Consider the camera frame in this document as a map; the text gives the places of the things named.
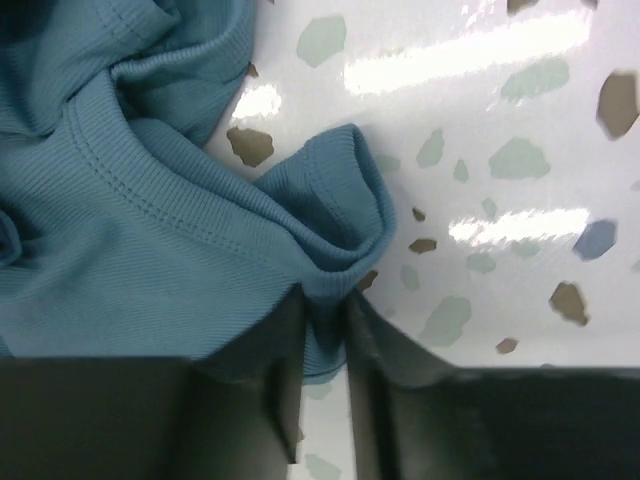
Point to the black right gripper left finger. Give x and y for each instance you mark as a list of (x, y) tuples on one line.
[(232, 415)]

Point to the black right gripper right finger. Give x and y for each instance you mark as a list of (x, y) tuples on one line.
[(415, 416)]

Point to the blue ribbed tank top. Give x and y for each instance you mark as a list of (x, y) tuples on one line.
[(120, 236)]

